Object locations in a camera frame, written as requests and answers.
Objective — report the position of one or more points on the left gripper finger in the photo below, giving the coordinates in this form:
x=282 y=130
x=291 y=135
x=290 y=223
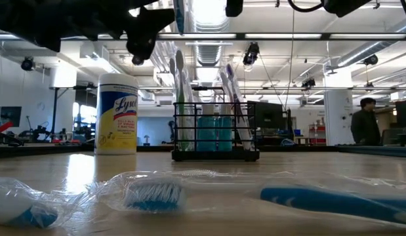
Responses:
x=156 y=13
x=158 y=24

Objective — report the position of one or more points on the blue toothbrush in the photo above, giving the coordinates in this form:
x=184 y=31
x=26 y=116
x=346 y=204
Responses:
x=25 y=209
x=320 y=200
x=179 y=16

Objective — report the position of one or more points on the grey toothbrush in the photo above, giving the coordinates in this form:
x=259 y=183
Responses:
x=172 y=67

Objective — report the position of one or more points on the green toothbrush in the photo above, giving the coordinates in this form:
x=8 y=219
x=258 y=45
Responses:
x=181 y=95

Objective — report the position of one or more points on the teal mouthwash bottle white cap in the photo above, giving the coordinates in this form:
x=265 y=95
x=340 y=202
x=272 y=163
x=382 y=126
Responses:
x=225 y=134
x=206 y=134

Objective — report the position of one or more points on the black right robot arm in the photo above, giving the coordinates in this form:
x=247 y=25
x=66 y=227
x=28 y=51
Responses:
x=347 y=6

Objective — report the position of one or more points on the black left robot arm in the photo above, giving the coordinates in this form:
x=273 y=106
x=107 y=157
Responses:
x=42 y=19

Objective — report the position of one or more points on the black ceiling spotlight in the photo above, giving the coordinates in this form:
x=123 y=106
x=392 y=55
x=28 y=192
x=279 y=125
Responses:
x=308 y=83
x=137 y=62
x=28 y=64
x=371 y=59

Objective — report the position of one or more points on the Lysol wipes canister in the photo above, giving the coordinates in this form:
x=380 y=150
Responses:
x=117 y=131

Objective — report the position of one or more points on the white pillar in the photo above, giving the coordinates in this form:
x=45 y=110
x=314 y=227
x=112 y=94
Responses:
x=338 y=118

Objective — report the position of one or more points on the red storage shelf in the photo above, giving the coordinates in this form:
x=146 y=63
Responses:
x=317 y=141

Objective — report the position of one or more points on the person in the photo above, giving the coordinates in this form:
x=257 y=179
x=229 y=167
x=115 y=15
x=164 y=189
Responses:
x=365 y=124

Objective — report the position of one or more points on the black hanging camera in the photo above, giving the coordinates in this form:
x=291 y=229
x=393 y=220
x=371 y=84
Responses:
x=251 y=54

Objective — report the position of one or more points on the ribbed silver air duct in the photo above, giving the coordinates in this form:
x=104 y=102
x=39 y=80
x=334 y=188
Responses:
x=209 y=52

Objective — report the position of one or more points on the black post stand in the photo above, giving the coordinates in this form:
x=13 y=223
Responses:
x=54 y=114

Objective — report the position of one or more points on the dark wall screen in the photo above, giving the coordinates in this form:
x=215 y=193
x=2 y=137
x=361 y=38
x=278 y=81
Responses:
x=9 y=116

